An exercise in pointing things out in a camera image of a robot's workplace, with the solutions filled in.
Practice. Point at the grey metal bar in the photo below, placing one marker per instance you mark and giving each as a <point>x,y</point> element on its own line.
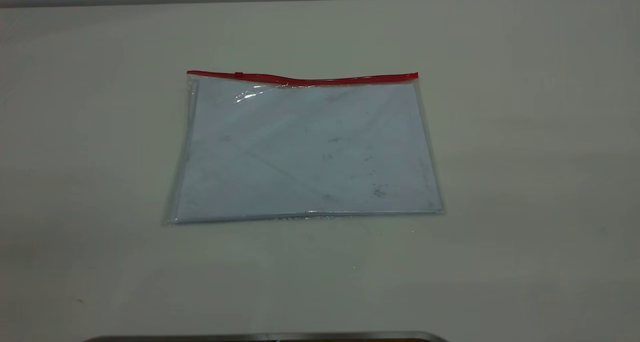
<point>265,337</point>

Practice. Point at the clear plastic zip bag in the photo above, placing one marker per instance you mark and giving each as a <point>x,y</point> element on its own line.
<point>305,152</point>

